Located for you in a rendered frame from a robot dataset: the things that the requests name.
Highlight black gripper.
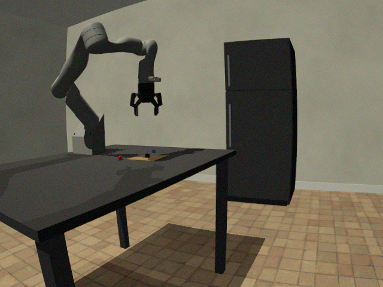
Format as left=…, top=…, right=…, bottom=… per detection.
left=130, top=83, right=162, bottom=116

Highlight tan square mat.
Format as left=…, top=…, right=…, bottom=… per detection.
left=127, top=155, right=167, bottom=161

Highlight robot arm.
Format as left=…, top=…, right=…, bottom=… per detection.
left=51, top=22, right=161, bottom=128

